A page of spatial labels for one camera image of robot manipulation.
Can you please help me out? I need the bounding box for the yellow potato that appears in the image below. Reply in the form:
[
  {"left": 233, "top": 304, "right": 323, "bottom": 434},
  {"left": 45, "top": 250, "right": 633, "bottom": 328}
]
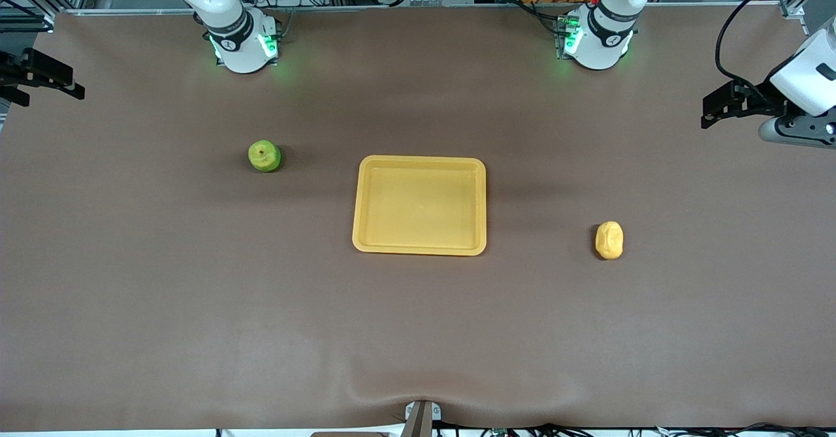
[{"left": 595, "top": 221, "right": 624, "bottom": 261}]

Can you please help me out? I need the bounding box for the green apple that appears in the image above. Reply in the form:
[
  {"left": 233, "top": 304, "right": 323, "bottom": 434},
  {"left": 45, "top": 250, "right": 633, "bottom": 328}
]
[{"left": 248, "top": 140, "right": 282, "bottom": 173}]

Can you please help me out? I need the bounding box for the yellow plastic tray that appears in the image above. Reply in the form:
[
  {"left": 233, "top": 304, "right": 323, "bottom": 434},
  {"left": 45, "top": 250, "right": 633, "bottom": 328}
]
[{"left": 352, "top": 155, "right": 488, "bottom": 257}]

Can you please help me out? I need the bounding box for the brown table mat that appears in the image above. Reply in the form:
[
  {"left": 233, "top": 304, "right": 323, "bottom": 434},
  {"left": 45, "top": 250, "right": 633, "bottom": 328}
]
[{"left": 0, "top": 3, "right": 836, "bottom": 432}]

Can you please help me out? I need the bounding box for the metal table clamp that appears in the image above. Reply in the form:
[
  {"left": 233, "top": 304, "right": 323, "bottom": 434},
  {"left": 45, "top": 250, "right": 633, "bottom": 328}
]
[{"left": 404, "top": 400, "right": 442, "bottom": 437}]

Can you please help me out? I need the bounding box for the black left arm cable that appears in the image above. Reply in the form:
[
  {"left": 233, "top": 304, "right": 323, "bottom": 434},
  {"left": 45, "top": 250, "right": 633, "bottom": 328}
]
[{"left": 715, "top": 0, "right": 836, "bottom": 95}]

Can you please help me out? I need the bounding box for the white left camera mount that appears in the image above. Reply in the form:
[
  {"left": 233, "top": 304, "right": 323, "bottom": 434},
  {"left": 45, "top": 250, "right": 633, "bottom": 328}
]
[{"left": 769, "top": 18, "right": 836, "bottom": 119}]

